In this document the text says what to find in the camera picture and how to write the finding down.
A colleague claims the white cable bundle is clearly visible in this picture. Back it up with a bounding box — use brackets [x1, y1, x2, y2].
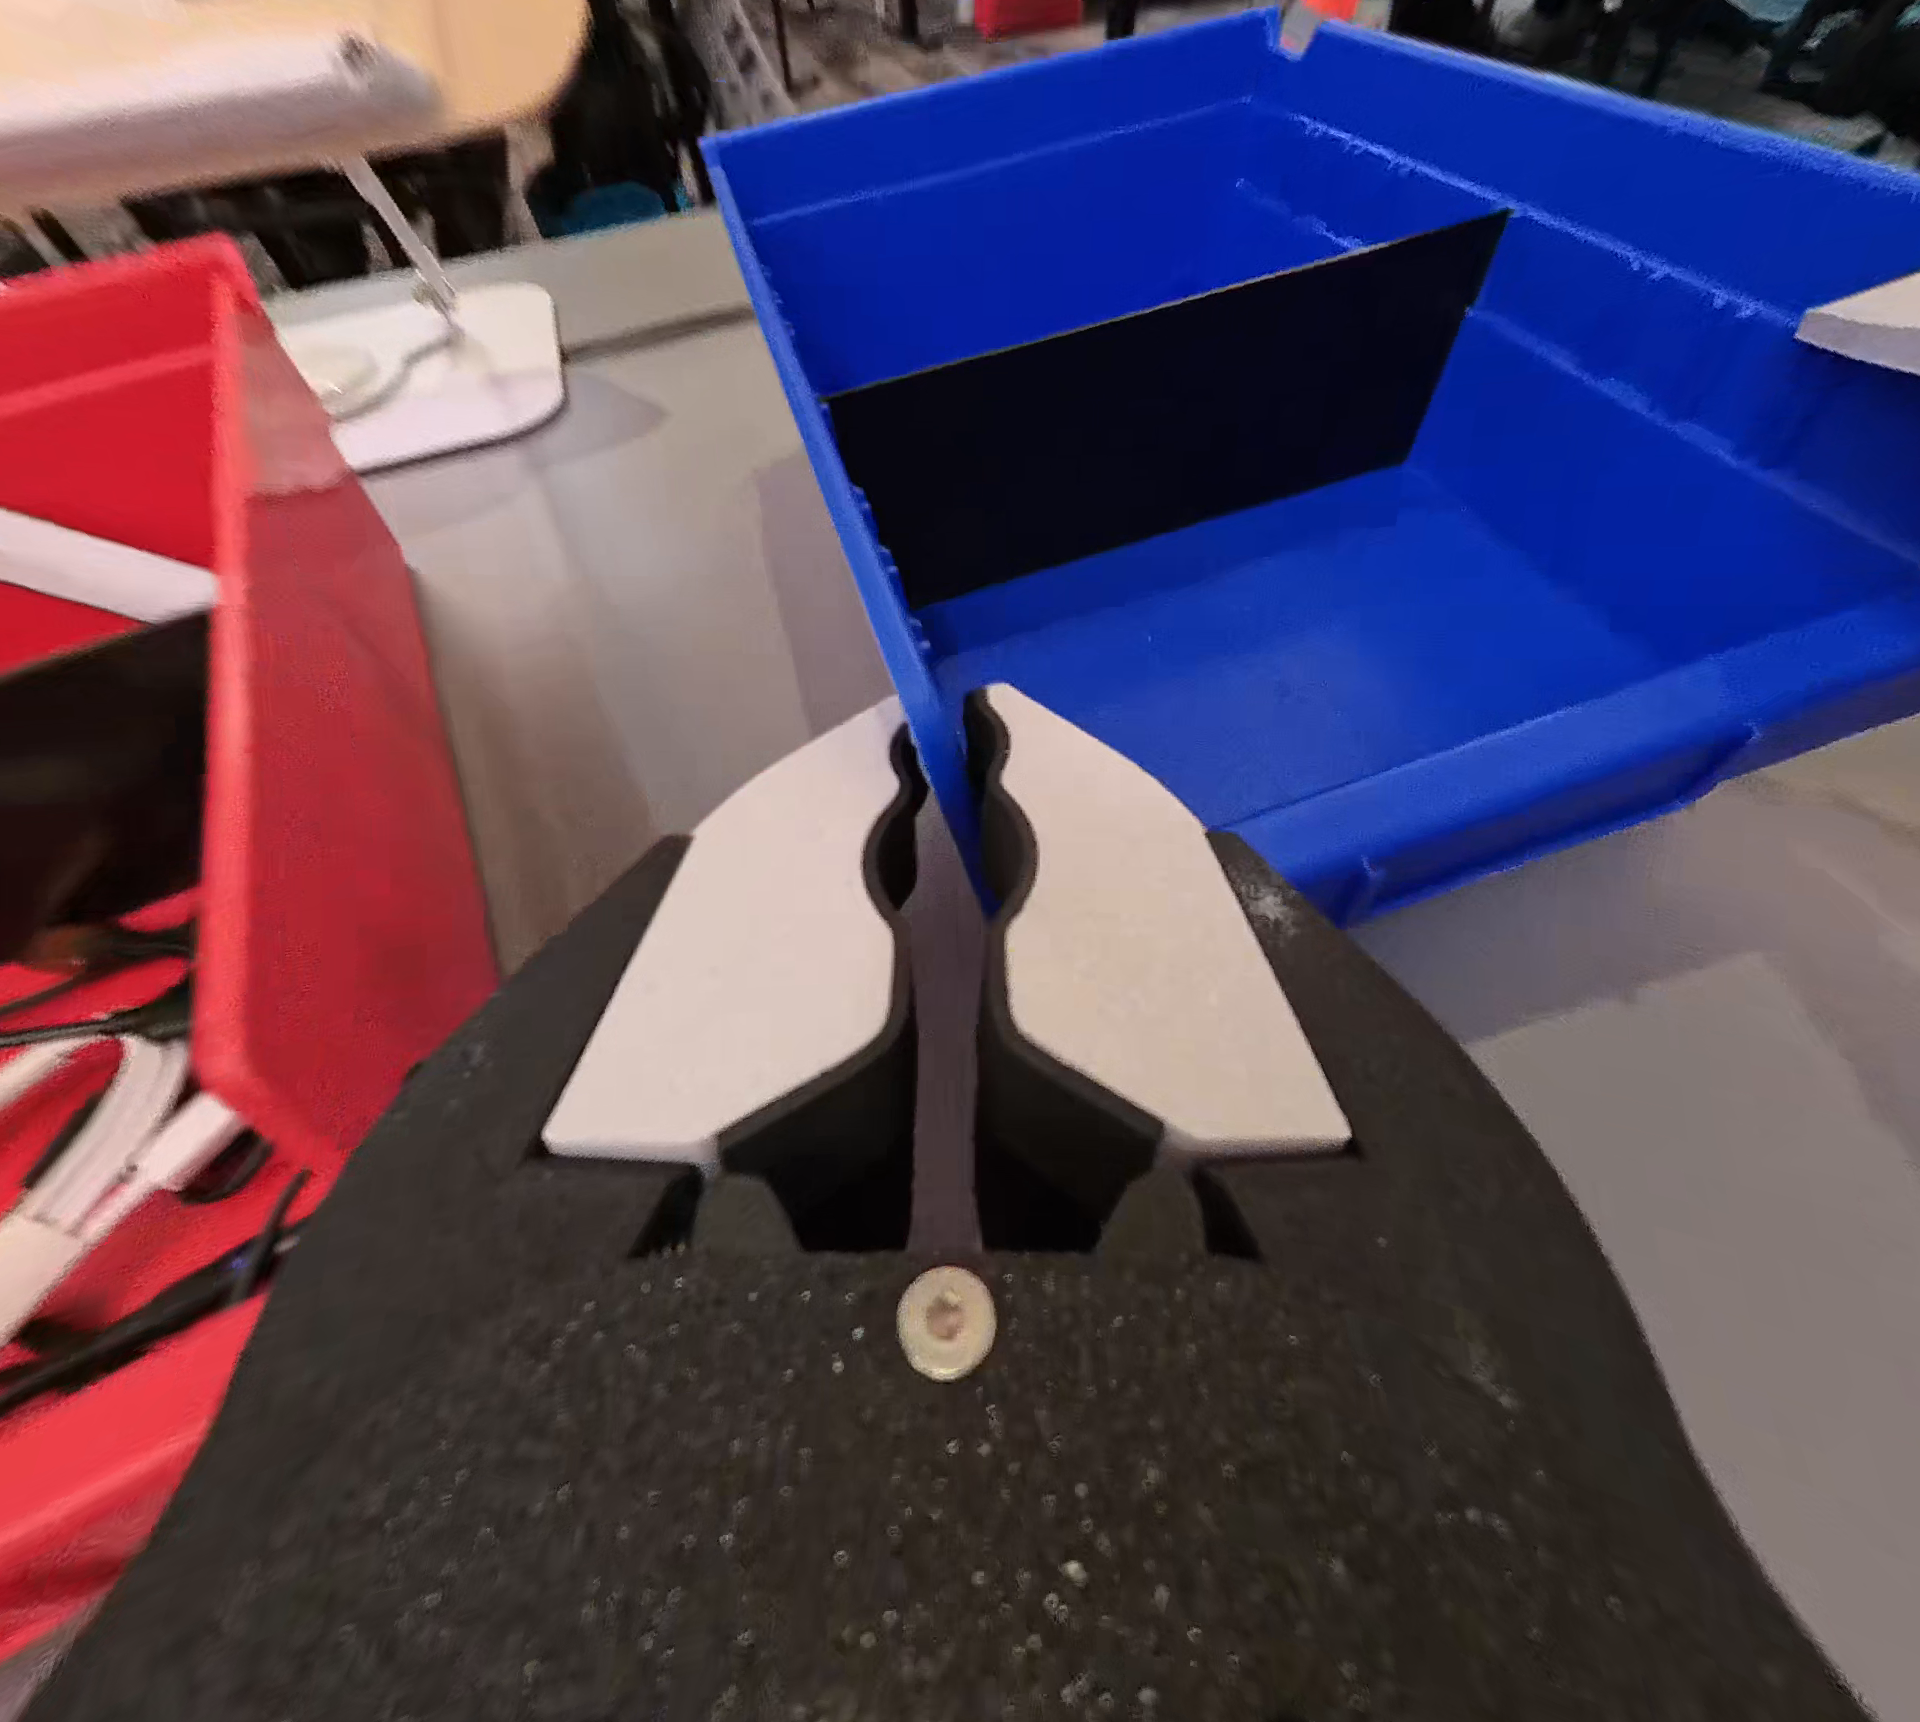
[0, 1022, 258, 1342]

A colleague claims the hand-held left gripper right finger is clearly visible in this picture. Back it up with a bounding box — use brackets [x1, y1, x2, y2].
[963, 685, 1356, 1252]

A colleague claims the thin black cable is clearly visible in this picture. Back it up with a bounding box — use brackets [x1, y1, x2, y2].
[0, 911, 316, 1414]

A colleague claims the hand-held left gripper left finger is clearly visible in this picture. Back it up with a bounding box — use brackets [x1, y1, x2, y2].
[540, 696, 925, 1252]

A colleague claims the blue plastic bin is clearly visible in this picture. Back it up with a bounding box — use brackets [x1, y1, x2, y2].
[699, 10, 1920, 930]

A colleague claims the red plastic bin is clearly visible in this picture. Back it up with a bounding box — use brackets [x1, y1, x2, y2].
[0, 232, 500, 1656]

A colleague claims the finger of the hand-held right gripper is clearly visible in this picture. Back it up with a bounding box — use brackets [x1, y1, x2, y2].
[1794, 274, 1920, 377]

